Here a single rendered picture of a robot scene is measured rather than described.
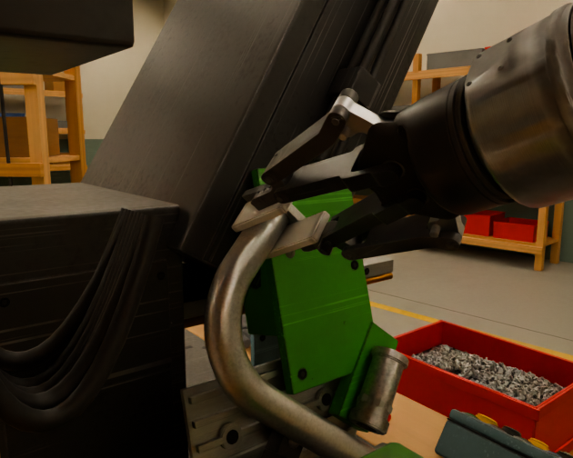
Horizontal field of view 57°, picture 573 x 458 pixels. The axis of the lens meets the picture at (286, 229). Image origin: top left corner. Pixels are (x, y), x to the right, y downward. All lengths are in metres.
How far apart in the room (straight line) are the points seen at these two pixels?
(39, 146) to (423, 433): 2.58
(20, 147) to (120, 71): 7.50
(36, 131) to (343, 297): 2.64
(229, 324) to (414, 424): 0.45
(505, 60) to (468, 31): 6.44
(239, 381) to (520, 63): 0.30
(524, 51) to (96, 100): 10.14
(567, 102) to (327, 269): 0.32
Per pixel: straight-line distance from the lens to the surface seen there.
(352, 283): 0.55
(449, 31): 6.84
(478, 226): 5.97
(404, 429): 0.80
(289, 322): 0.49
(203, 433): 0.48
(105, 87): 10.44
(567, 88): 0.26
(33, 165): 3.03
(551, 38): 0.27
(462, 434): 0.74
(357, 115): 0.32
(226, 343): 0.42
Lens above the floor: 1.30
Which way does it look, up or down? 10 degrees down
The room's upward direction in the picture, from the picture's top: straight up
